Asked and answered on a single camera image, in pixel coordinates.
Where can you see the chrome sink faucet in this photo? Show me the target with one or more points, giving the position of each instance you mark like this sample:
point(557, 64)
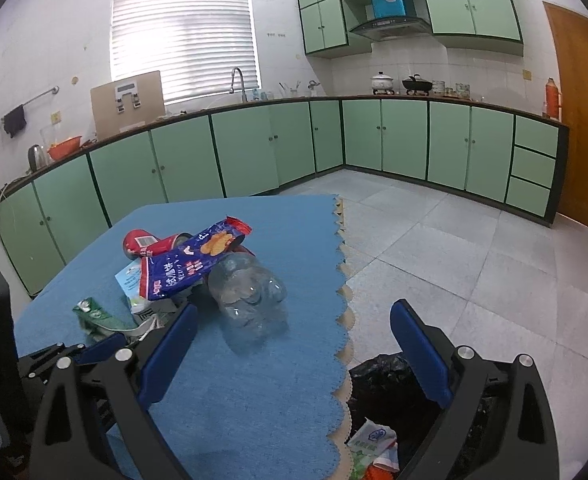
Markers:
point(238, 82)

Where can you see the green foil wrapper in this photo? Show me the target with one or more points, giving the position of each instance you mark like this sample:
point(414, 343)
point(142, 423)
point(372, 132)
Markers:
point(98, 323)

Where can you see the blue scalloped table cloth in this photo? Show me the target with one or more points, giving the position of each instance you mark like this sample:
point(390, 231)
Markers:
point(243, 405)

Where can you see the clear crushed plastic bottle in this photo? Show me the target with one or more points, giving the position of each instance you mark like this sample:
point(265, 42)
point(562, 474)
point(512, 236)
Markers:
point(251, 301)

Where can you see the crushed red soda can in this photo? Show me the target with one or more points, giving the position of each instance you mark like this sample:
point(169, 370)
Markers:
point(140, 243)

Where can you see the orange thermos flask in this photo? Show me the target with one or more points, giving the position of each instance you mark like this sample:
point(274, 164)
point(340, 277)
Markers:
point(552, 99)

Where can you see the black wok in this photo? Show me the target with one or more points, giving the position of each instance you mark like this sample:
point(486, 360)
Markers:
point(415, 85)

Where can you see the blue snack wrapper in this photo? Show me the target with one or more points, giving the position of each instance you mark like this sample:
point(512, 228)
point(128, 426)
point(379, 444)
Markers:
point(176, 263)

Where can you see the black trash bag bin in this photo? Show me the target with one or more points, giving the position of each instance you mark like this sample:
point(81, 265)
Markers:
point(385, 391)

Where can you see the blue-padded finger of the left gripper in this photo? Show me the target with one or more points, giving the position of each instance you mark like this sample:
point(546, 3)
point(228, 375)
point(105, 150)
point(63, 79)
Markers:
point(102, 350)

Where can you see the orange plastic basin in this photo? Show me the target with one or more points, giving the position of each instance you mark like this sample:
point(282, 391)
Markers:
point(61, 150)

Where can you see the cardboard box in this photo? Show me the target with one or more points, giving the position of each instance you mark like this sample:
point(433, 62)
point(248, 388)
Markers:
point(127, 104)

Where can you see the light blue milk carton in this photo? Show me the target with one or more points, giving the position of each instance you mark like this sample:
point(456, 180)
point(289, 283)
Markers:
point(143, 309)

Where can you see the brown wooden door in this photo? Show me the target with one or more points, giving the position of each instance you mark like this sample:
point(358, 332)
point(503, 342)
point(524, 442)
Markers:
point(570, 36)

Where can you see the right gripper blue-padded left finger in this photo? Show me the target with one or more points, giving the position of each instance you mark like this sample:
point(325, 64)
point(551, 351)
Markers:
point(82, 402)

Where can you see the metal towel bar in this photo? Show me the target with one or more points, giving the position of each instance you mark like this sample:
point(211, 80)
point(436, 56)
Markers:
point(53, 91)

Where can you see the white green packet in bin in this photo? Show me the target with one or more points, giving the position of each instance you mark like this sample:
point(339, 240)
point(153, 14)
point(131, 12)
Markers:
point(374, 452)

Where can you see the green upper wall cabinets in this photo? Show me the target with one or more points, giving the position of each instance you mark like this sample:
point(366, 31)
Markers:
point(333, 28)

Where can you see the steel electric kettle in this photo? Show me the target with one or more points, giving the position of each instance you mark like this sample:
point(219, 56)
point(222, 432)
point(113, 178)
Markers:
point(37, 158)

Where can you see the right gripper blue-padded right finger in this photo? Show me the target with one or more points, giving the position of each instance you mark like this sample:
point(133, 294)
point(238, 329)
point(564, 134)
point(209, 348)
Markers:
point(495, 420)

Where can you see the green lower kitchen cabinets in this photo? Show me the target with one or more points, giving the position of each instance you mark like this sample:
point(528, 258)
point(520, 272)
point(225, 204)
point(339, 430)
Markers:
point(509, 159)

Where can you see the white cooking pot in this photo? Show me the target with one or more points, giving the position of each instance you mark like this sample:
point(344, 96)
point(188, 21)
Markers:
point(382, 84)

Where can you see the blue range hood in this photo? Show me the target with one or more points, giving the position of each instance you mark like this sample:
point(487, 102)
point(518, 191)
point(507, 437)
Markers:
point(392, 19)

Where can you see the white window blind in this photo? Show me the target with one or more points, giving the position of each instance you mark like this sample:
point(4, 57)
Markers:
point(193, 43)

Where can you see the dark hanging towel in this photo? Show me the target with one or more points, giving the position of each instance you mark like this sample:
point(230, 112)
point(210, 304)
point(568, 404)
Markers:
point(14, 122)

